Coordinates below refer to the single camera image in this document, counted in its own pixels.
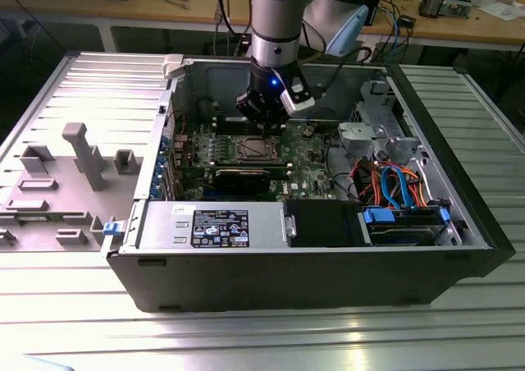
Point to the coin cell battery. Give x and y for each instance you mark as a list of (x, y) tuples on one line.
[(307, 131)]

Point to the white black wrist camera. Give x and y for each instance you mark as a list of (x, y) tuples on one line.
[(299, 98)]

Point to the blue case latch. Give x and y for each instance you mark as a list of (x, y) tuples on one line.
[(112, 228)]

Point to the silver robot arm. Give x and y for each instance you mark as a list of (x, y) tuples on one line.
[(279, 18)]

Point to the wooden desk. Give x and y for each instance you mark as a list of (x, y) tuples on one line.
[(123, 7)]

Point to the grey case latch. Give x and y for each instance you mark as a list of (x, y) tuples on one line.
[(172, 65)]

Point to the white paper sheet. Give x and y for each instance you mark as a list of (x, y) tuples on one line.
[(500, 10)]

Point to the grey metal device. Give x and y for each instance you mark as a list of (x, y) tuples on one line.
[(455, 7)]

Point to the black RAM slot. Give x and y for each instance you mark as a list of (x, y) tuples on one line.
[(225, 123), (225, 128), (225, 119), (225, 132), (197, 166), (197, 172)]

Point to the silver CPU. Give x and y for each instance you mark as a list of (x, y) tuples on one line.
[(256, 148)]

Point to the grey power supply unit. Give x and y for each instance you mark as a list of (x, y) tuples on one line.
[(164, 223)]

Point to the silver metal drive cage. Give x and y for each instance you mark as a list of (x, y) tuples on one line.
[(361, 135)]

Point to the small black adapter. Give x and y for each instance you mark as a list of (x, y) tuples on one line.
[(408, 21)]

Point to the grey parts rack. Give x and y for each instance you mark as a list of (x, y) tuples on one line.
[(61, 190)]

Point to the blue expansion slot clip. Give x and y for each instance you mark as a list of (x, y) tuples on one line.
[(159, 166), (155, 189), (165, 142)]

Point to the green motherboard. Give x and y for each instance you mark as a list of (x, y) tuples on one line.
[(303, 170)]

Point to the CPU socket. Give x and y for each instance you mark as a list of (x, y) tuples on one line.
[(236, 151)]

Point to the black open PC case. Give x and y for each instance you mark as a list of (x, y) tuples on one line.
[(287, 280)]

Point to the hard disk in blue carrier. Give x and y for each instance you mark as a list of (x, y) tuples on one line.
[(379, 216)]

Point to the black graphics card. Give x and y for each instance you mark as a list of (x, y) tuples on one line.
[(242, 181)]

